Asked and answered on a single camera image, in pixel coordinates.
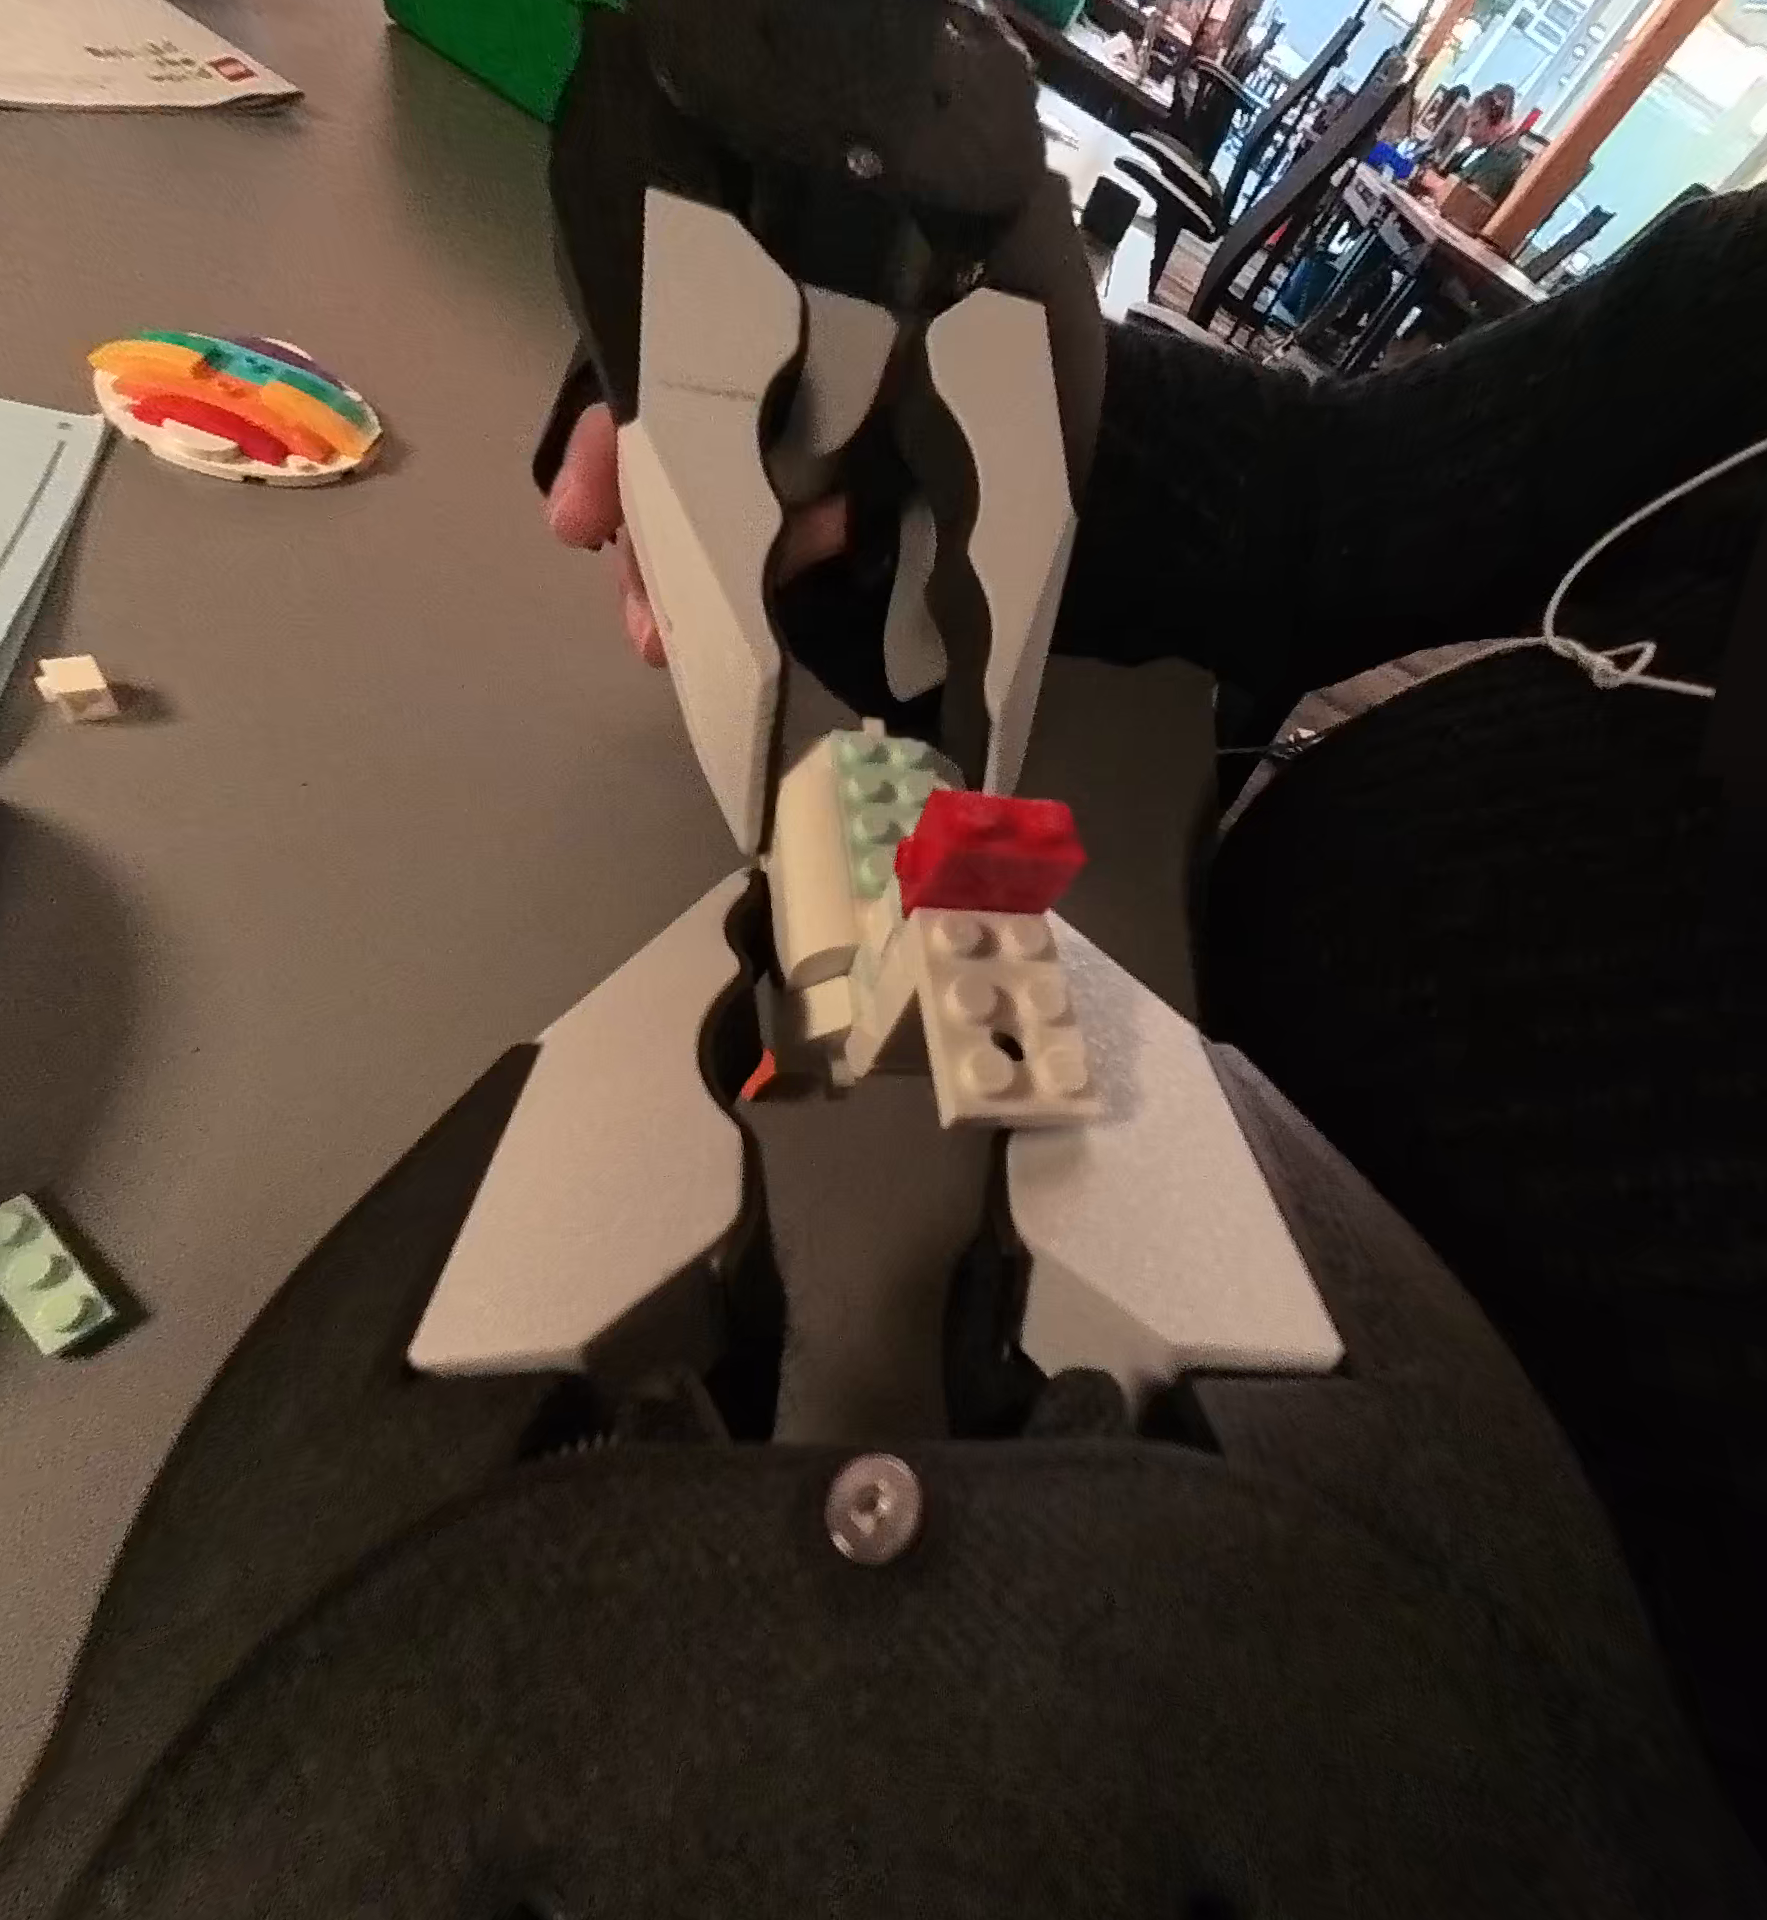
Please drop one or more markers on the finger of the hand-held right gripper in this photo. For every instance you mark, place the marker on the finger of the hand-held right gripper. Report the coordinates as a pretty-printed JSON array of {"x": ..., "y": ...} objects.
[
  {"x": 1027, "y": 481},
  {"x": 704, "y": 481}
]

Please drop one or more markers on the green plastic bin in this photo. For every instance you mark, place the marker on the green plastic bin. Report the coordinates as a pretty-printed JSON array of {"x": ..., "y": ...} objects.
[{"x": 494, "y": 45}]

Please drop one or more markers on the light green lego plate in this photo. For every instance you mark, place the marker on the light green lego plate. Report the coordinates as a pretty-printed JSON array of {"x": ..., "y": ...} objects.
[{"x": 40, "y": 1276}]

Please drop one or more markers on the person's right hand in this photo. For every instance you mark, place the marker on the person's right hand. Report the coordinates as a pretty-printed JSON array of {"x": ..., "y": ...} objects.
[{"x": 592, "y": 488}]

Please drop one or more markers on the rainbow lego disc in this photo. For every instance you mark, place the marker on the rainbow lego disc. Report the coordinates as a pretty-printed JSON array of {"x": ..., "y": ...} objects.
[{"x": 240, "y": 405}]

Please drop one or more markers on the closed white instruction booklet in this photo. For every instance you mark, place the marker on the closed white instruction booklet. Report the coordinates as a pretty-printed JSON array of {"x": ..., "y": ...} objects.
[{"x": 74, "y": 60}]

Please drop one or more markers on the white lego brick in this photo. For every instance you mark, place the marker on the white lego brick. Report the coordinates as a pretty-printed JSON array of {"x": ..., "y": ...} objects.
[{"x": 78, "y": 686}]

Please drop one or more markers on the wooden support post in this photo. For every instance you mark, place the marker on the wooden support post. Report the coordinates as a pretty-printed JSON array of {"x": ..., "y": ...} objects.
[{"x": 1589, "y": 135}]

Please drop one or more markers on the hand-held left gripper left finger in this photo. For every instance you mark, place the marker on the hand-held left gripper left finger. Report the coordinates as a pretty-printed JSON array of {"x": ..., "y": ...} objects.
[{"x": 600, "y": 1169}]

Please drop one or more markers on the white lego animal model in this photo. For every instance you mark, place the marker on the white lego animal model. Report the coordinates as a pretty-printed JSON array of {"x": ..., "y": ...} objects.
[{"x": 1004, "y": 1020}]

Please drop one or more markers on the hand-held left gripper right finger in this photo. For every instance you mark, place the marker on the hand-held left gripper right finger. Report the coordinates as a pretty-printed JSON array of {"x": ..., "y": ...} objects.
[{"x": 1184, "y": 1230}]

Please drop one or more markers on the person's right forearm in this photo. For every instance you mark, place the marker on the person's right forearm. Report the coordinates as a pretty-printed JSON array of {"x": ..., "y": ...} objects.
[{"x": 1423, "y": 481}]

